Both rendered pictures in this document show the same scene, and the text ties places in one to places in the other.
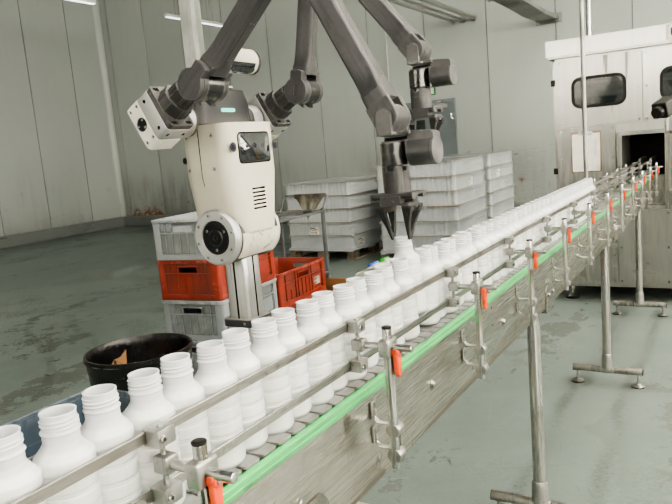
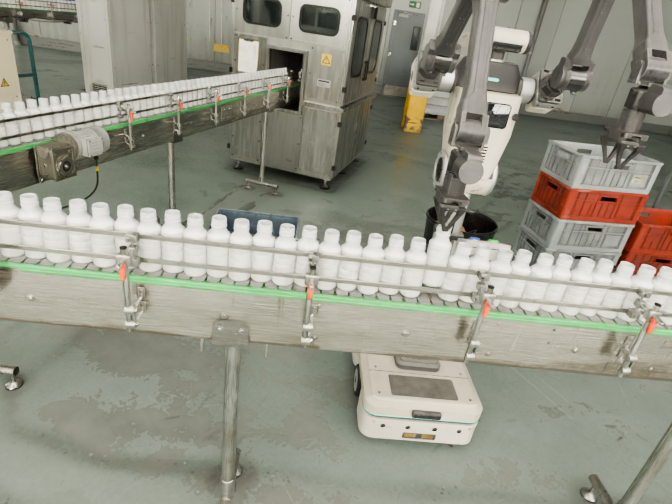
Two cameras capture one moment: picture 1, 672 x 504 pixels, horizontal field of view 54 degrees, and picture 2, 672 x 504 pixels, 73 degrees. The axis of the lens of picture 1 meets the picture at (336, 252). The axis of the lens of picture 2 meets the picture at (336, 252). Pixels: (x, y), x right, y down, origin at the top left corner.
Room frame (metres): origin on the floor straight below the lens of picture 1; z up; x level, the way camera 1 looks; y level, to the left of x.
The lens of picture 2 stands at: (0.52, -0.88, 1.65)
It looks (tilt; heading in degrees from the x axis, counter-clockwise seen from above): 27 degrees down; 54
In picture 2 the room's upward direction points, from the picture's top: 9 degrees clockwise
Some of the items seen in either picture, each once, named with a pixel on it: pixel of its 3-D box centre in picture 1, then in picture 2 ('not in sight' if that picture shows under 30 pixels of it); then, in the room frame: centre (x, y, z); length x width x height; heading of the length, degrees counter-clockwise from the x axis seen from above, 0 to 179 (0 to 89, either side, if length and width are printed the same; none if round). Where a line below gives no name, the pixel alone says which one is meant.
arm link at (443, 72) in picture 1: (433, 64); (655, 88); (1.85, -0.30, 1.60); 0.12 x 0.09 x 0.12; 59
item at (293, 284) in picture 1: (279, 281); (655, 230); (4.44, 0.40, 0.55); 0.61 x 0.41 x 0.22; 152
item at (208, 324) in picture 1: (223, 307); (574, 225); (3.78, 0.68, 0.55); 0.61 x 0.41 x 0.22; 156
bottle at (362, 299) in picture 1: (359, 322); (350, 260); (1.19, -0.03, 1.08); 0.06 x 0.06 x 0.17
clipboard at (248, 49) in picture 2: not in sight; (247, 55); (2.47, 3.74, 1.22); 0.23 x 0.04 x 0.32; 131
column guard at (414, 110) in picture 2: not in sight; (416, 100); (6.58, 5.59, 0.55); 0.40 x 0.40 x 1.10; 59
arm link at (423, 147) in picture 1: (411, 136); (469, 153); (1.38, -0.17, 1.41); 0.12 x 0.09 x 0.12; 58
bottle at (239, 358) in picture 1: (241, 388); (218, 246); (0.89, 0.15, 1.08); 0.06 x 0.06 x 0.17
